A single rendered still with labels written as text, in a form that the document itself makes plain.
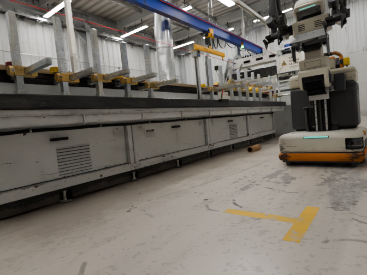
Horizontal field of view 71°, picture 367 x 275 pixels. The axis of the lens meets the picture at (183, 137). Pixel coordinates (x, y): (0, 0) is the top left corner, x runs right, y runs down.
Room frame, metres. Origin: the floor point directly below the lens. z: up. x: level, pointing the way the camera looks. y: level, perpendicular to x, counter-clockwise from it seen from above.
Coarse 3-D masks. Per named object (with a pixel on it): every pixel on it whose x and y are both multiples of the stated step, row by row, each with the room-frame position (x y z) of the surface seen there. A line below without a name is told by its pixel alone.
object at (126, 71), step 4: (116, 72) 1.72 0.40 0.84; (120, 72) 1.70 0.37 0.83; (124, 72) 1.67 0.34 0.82; (128, 72) 1.67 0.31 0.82; (104, 76) 1.80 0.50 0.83; (108, 76) 1.77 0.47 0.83; (112, 76) 1.75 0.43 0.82; (116, 76) 1.74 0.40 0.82; (88, 80) 1.91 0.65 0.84; (88, 84) 1.92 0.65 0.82; (92, 84) 1.93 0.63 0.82
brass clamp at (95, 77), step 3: (93, 75) 1.76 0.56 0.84; (96, 75) 1.76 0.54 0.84; (99, 75) 1.78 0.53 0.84; (102, 75) 1.80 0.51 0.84; (93, 78) 1.76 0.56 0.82; (96, 78) 1.76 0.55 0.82; (99, 78) 1.78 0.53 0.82; (102, 78) 1.80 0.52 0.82; (93, 81) 1.80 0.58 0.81; (105, 81) 1.83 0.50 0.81; (108, 81) 1.84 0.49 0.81
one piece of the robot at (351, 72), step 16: (352, 80) 2.21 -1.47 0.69; (304, 96) 2.43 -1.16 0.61; (336, 96) 2.27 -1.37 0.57; (352, 96) 2.20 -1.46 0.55; (304, 112) 2.44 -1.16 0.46; (320, 112) 2.29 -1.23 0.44; (336, 112) 2.27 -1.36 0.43; (352, 112) 2.20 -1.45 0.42; (304, 128) 2.45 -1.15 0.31; (320, 128) 2.32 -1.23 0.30; (336, 128) 2.25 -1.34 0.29
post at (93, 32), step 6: (90, 30) 1.79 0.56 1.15; (96, 30) 1.80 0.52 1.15; (90, 36) 1.80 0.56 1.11; (96, 36) 1.80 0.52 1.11; (96, 42) 1.79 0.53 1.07; (96, 48) 1.79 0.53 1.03; (96, 54) 1.79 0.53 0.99; (96, 60) 1.78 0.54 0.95; (96, 66) 1.78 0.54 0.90; (96, 84) 1.79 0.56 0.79; (102, 84) 1.80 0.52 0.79; (96, 90) 1.80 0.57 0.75; (102, 90) 1.80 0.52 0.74
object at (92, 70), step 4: (88, 68) 1.48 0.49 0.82; (92, 68) 1.46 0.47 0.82; (96, 68) 1.48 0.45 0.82; (80, 72) 1.53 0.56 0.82; (84, 72) 1.51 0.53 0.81; (88, 72) 1.48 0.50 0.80; (92, 72) 1.46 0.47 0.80; (96, 72) 1.48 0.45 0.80; (72, 76) 1.59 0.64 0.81; (76, 76) 1.56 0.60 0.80; (80, 76) 1.54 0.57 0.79; (84, 76) 1.55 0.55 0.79; (56, 84) 1.71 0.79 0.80
